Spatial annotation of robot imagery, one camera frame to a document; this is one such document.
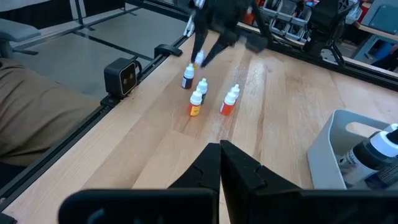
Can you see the black aluminium rig frame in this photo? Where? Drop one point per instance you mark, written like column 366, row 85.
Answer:
column 46, row 157

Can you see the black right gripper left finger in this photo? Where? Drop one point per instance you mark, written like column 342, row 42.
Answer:
column 155, row 207

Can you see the black frame clamp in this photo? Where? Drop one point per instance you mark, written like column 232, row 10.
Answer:
column 168, row 50

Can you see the person's leg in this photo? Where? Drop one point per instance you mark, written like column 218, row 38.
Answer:
column 37, row 118

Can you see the grey padded office chair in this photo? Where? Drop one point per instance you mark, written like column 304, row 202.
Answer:
column 15, row 31

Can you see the small green dropper bottle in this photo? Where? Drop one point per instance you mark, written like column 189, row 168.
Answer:
column 202, row 85

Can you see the grey storage bin rack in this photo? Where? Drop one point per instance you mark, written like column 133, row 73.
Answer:
column 286, row 21

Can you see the large black-capped coloring bottle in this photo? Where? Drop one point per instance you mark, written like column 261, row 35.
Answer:
column 367, row 152

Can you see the grey equipment case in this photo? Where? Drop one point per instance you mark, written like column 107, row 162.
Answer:
column 382, row 14

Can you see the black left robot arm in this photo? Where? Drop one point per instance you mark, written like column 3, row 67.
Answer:
column 323, row 18

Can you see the black table-level camera box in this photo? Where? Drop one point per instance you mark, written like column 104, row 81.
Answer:
column 119, row 77

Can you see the small orange yellow-label dropper bottle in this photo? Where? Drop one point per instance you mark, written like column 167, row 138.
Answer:
column 195, row 105

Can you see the small white-capped dropper bottle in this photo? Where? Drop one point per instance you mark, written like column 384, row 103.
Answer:
column 199, row 57

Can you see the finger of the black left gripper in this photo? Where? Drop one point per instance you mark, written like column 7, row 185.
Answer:
column 198, row 43
column 217, row 51

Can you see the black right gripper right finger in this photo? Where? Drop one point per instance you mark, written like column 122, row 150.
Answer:
column 280, row 207

